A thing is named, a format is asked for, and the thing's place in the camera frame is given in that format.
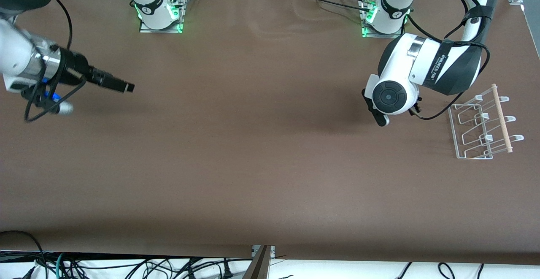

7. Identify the wooden rack rod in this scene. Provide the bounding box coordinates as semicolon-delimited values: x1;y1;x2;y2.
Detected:
490;84;514;153

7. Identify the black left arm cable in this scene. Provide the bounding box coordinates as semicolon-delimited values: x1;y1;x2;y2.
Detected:
394;0;492;121

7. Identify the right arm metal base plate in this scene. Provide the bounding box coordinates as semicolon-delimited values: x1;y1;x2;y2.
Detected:
139;0;186;34

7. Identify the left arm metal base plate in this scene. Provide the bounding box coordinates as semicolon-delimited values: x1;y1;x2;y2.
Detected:
362;0;406;39

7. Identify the black cable on table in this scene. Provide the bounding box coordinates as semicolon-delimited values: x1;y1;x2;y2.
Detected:
295;0;374;13

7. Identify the white wire cup rack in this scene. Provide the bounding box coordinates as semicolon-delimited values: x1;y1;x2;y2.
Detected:
447;94;524;160

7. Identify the black looped floor cable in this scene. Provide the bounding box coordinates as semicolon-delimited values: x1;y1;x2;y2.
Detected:
0;230;48;279

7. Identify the teal floor cable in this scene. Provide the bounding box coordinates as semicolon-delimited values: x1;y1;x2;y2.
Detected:
55;252;68;279

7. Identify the aluminium frame profile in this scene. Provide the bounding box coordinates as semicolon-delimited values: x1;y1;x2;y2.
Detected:
243;245;275;279

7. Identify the black floor cable with plug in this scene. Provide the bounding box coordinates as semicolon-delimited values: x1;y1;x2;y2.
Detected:
186;259;254;279

